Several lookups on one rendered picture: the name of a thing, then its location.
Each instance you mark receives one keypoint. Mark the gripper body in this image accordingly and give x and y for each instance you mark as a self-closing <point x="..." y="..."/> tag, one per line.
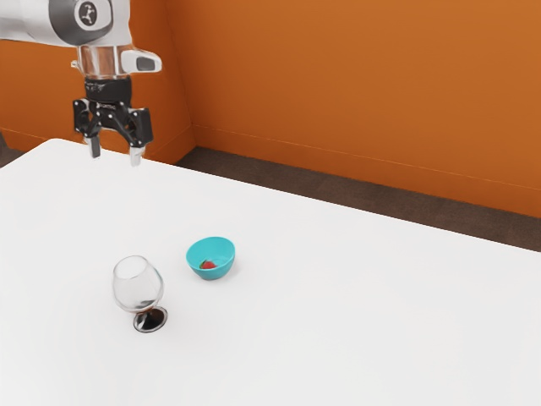
<point x="108" y="98"/>

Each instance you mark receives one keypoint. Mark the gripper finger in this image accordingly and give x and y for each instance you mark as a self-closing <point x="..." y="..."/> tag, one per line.
<point x="86" y="127"/>
<point x="137" y="131"/>

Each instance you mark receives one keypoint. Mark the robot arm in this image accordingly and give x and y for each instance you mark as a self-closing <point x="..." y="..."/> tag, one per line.
<point x="97" y="25"/>

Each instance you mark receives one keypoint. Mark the teal bowl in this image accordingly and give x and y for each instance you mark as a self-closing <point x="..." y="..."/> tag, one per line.
<point x="211" y="260"/>

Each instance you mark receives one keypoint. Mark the red strawberry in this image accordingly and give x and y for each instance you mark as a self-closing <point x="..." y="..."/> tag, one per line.
<point x="208" y="265"/>

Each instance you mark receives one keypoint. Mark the clear stemmed glass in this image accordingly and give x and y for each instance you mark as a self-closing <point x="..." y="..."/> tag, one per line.
<point x="137" y="287"/>

